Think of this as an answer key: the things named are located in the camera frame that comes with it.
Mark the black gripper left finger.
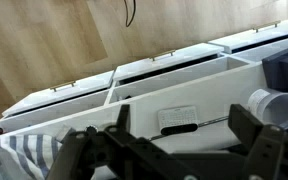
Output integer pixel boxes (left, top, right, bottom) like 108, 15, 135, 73
47, 104, 199, 180

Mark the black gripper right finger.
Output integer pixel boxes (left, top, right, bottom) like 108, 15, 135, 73
228, 103, 288, 180

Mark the dark blue box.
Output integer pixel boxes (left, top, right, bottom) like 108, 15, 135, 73
261, 42, 288, 135

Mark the small black knob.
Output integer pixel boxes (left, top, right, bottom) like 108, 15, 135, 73
85, 124, 99, 135

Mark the blue white striped cloth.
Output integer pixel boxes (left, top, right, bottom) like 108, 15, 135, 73
0, 132, 64, 180

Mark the thin metal rod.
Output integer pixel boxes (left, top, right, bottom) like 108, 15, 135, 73
148, 115, 230, 142

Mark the black oblong remote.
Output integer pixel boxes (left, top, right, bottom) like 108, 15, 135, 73
160, 122, 199, 136

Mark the white keypad remote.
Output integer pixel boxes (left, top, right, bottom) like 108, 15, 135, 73
157, 105, 199, 130

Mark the white TV stand cabinet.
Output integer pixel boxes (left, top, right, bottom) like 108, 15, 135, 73
0, 16, 288, 180

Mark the white drawer brass handle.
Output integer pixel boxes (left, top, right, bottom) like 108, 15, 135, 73
208, 16, 288, 55
112, 42, 226, 83
2, 69, 116, 118

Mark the long black cable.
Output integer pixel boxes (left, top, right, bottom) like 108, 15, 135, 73
123, 0, 137, 28

